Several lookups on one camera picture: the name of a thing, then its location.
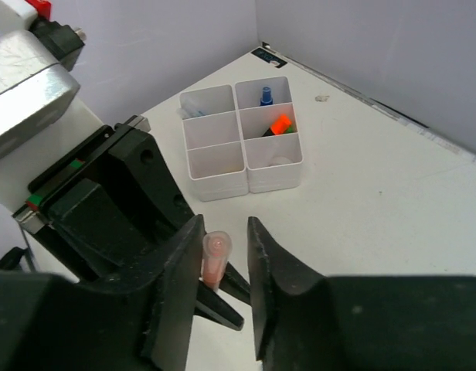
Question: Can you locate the orange cap black highlighter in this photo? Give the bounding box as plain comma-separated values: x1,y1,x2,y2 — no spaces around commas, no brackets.
263,114,293,137

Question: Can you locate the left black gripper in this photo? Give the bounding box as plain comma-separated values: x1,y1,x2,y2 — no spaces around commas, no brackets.
12,131,244,331

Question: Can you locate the orange pen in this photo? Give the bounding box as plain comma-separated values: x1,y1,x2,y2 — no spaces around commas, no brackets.
201,231,233,291

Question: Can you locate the green cap black highlighter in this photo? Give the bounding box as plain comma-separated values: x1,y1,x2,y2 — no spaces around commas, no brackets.
284,125,295,134

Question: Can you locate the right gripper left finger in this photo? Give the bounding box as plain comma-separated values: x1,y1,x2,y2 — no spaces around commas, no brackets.
0,215,205,370

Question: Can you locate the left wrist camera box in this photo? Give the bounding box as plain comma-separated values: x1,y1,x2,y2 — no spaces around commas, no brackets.
0,0,87,167

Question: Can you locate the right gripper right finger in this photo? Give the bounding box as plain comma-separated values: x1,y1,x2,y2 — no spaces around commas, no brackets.
247,216,476,370

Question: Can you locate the white divided organizer box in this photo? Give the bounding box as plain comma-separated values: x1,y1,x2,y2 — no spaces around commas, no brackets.
179,77,304,202

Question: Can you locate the left black corner label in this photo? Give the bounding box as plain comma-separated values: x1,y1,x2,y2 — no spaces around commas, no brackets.
251,47,287,69

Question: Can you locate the blue ink pen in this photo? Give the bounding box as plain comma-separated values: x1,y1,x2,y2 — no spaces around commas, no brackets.
176,100,206,120

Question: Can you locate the clear tape roll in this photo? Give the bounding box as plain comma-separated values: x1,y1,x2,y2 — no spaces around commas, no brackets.
269,156,293,166

